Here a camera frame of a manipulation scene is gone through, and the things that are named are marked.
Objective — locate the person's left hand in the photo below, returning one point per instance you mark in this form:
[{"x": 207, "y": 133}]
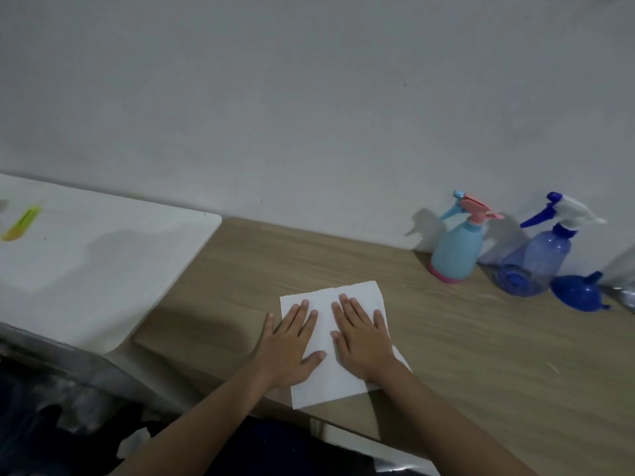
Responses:
[{"x": 285, "y": 359}]

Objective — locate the person's right hand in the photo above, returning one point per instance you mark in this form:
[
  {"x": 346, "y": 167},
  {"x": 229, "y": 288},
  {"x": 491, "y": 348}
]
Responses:
[{"x": 364, "y": 347}]

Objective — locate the single white paper sheet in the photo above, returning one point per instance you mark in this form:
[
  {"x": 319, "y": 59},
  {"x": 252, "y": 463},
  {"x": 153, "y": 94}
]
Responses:
[{"x": 322, "y": 389}]

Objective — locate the light blue spray bottle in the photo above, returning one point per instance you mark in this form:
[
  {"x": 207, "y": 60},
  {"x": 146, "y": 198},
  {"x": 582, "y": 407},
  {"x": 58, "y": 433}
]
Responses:
[{"x": 456, "y": 252}]

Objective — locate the pink spray trigger head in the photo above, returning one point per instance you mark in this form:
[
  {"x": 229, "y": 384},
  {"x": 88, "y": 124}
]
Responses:
[{"x": 476, "y": 208}]

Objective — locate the dark blue spray bottle body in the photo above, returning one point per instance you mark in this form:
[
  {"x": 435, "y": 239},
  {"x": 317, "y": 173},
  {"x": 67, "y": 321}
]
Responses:
[{"x": 541, "y": 262}]

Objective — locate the blue plastic funnel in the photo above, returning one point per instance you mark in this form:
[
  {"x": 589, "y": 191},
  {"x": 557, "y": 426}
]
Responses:
[{"x": 578, "y": 292}]

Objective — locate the white blue trigger sprayer head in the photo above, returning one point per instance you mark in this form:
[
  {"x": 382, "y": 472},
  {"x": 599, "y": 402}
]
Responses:
[{"x": 570, "y": 210}]

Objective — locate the clear plastic water bottle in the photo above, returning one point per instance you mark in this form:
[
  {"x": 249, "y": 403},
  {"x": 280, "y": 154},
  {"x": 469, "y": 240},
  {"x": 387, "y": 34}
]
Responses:
[{"x": 622, "y": 277}]

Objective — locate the person's left forearm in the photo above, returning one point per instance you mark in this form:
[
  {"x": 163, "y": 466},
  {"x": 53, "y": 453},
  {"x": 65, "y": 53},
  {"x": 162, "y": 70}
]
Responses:
[{"x": 198, "y": 426}]

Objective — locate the person's right forearm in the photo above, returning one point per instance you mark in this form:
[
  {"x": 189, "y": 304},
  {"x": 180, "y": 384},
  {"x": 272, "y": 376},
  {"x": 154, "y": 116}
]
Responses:
[{"x": 446, "y": 426}]

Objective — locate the white cabinet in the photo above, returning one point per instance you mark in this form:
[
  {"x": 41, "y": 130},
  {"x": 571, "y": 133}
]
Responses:
[{"x": 99, "y": 262}]

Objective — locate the yellow marker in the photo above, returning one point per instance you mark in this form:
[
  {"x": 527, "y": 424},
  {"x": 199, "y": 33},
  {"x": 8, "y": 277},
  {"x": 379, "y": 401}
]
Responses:
[{"x": 22, "y": 224}]

